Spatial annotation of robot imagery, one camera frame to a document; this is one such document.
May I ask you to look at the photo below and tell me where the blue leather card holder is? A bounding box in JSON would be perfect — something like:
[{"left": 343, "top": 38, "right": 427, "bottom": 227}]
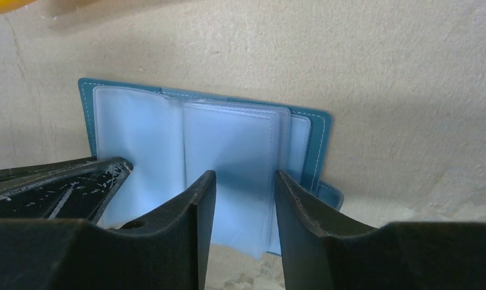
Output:
[{"left": 78, "top": 78, "right": 344, "bottom": 258}]

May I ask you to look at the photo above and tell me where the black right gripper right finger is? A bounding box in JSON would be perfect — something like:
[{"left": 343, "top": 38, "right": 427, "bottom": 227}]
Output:
[{"left": 275, "top": 170, "right": 486, "bottom": 289}]

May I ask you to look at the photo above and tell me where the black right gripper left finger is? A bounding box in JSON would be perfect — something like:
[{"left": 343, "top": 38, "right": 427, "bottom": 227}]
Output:
[{"left": 0, "top": 170, "right": 216, "bottom": 289}]

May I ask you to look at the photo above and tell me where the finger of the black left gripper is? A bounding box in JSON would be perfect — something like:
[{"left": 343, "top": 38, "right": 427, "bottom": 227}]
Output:
[{"left": 0, "top": 157, "right": 133, "bottom": 224}]

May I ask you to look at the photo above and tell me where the yellow left bin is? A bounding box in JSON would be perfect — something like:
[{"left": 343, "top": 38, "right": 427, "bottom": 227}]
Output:
[{"left": 0, "top": 0, "right": 35, "bottom": 15}]

